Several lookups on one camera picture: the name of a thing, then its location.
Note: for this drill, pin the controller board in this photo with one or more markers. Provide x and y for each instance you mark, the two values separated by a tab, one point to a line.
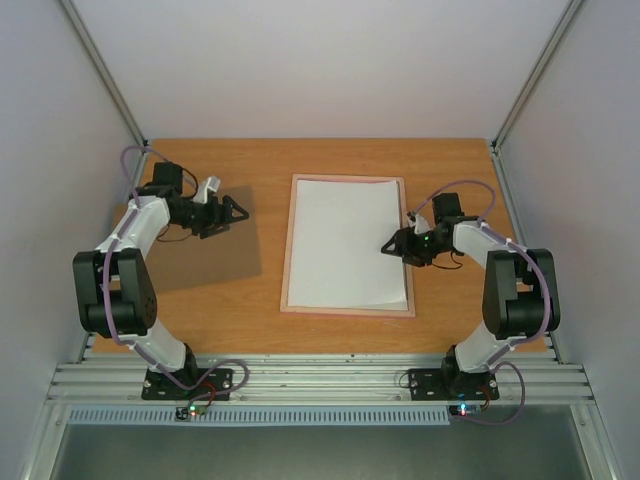
192	412
465	409

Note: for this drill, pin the right controller board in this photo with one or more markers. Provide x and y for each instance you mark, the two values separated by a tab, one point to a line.
465	409

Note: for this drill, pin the left aluminium corner post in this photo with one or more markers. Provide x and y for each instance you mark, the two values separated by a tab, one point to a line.
89	46

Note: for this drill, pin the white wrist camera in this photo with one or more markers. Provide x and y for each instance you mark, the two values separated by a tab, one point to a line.
417	223
207	190

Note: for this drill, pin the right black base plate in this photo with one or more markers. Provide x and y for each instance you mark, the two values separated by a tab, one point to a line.
436	385

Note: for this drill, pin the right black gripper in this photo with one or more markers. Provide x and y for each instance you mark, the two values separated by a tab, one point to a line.
407	245

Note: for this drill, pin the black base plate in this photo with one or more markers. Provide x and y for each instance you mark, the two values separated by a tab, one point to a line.
158	387
436	385

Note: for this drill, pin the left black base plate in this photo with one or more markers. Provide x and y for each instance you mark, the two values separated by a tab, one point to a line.
158	387

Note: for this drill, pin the grey slotted cable duct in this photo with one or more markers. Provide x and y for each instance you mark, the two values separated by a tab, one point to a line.
261	416

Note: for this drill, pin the pink picture frame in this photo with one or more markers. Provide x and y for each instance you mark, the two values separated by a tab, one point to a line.
285	250

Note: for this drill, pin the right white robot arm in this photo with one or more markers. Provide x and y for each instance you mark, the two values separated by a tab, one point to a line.
520	295

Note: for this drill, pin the aluminium rail base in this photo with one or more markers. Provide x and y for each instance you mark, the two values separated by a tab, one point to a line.
325	379

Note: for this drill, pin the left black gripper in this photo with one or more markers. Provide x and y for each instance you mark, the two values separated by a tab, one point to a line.
215	220

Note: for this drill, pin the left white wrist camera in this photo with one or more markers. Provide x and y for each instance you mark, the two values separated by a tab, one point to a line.
207	190

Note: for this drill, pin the left controller board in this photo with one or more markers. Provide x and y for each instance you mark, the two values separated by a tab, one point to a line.
192	412

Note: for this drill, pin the aluminium corner post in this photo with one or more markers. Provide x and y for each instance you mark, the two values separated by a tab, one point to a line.
552	45
89	46

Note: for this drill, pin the right aluminium corner post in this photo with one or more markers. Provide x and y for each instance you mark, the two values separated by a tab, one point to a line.
552	45

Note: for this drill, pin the red forest photo print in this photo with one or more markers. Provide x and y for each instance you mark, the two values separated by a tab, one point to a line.
345	240

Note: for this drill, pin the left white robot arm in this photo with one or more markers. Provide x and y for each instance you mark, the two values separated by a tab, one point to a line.
114	291

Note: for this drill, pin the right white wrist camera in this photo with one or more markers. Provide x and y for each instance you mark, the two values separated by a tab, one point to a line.
417	223

